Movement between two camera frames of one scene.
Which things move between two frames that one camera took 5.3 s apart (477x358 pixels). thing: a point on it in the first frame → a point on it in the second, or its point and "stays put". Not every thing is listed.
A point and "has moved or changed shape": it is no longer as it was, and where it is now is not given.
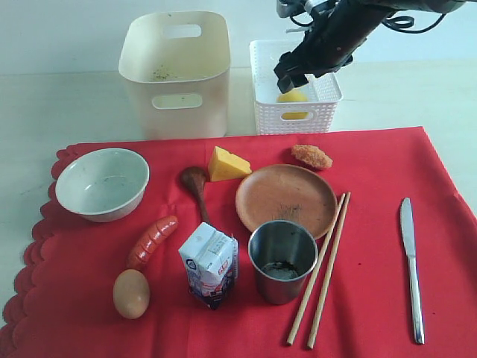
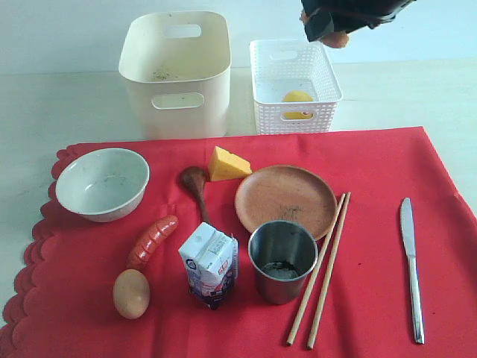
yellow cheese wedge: (224, 165) stays put
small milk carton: (210, 256) stays put
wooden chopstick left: (303, 304) stays put
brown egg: (131, 293) stays put
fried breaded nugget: (312, 154) has moved or changed shape
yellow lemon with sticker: (298, 95) has moved or changed shape
